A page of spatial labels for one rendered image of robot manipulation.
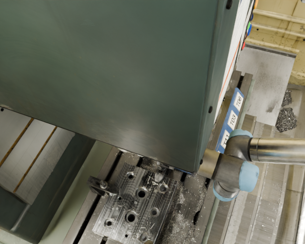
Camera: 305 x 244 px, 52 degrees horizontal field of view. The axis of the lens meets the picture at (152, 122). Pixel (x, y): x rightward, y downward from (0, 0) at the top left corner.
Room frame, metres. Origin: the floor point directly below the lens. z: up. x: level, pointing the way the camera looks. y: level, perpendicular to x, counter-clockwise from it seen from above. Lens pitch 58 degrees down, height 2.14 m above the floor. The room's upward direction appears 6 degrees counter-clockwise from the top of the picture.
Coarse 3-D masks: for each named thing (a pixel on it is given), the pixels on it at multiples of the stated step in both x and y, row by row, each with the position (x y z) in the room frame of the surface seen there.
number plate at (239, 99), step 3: (237, 93) 0.85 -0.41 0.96; (237, 96) 0.84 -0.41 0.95; (240, 96) 0.84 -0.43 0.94; (237, 99) 0.82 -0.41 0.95; (240, 99) 0.83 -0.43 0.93; (234, 102) 0.80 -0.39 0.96; (237, 102) 0.81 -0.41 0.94; (240, 102) 0.82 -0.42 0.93; (234, 105) 0.79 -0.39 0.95; (237, 105) 0.80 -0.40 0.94; (240, 105) 0.80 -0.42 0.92; (237, 108) 0.78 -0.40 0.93
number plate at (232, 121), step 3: (231, 111) 0.75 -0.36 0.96; (231, 114) 0.74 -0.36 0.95; (234, 114) 0.75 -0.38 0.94; (231, 117) 0.73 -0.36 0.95; (234, 117) 0.74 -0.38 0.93; (237, 117) 0.74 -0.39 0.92; (228, 120) 0.71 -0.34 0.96; (231, 120) 0.72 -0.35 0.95; (234, 120) 0.72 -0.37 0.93; (228, 123) 0.69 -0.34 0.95; (231, 123) 0.70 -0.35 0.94; (234, 123) 0.71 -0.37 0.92; (231, 126) 0.69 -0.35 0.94; (234, 126) 0.70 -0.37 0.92
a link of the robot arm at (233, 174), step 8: (224, 160) 0.33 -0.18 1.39; (232, 160) 0.33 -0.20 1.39; (240, 160) 0.33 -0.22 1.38; (216, 168) 0.31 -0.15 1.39; (224, 168) 0.31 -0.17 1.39; (232, 168) 0.30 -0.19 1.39; (240, 168) 0.30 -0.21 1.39; (248, 168) 0.30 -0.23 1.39; (256, 168) 0.30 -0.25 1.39; (216, 176) 0.30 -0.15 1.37; (224, 176) 0.29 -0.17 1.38; (232, 176) 0.29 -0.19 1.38; (240, 176) 0.28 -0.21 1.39; (248, 176) 0.28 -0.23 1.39; (256, 176) 0.28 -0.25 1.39; (224, 184) 0.28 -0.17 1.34; (232, 184) 0.27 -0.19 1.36; (240, 184) 0.27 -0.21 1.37; (248, 184) 0.26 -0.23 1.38
